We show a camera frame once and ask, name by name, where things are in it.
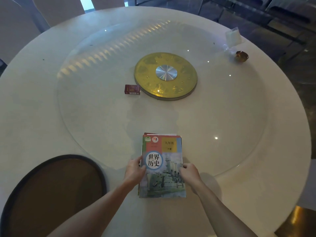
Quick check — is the person's right hand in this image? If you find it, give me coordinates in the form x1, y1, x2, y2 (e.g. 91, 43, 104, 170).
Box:
179, 163, 202, 189

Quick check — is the person's left hand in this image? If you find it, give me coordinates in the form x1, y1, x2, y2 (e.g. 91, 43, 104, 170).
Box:
123, 156, 147, 189

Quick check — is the textbook with warship cover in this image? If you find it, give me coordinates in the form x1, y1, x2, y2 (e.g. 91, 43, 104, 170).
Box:
139, 135, 186, 198

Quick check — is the person's left forearm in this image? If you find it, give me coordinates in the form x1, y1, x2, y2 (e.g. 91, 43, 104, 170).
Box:
47, 181, 139, 237

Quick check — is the person's right forearm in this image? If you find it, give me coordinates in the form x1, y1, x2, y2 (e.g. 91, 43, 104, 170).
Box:
192, 182, 259, 237

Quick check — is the blue covered book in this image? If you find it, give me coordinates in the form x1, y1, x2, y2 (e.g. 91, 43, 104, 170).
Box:
177, 135, 183, 164

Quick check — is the round glass turntable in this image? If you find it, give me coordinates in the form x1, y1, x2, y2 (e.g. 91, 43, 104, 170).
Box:
57, 21, 268, 177

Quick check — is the dark red cigarette box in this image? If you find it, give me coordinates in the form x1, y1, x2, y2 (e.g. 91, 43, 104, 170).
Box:
124, 84, 141, 95

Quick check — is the brown chair with black rim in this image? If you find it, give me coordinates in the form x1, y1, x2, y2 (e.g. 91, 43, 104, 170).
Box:
0, 154, 107, 237

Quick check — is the gold turntable base disc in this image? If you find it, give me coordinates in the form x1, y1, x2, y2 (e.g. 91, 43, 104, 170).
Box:
134, 52, 198, 101

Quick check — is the gold metal chair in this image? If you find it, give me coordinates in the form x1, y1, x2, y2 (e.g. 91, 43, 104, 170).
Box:
274, 206, 316, 237

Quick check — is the amber glass ashtray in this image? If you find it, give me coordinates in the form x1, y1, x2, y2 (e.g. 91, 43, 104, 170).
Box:
235, 51, 249, 63

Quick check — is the white covered chair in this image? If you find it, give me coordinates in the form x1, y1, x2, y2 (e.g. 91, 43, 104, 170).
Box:
90, 0, 125, 11
32, 0, 85, 27
0, 0, 41, 65

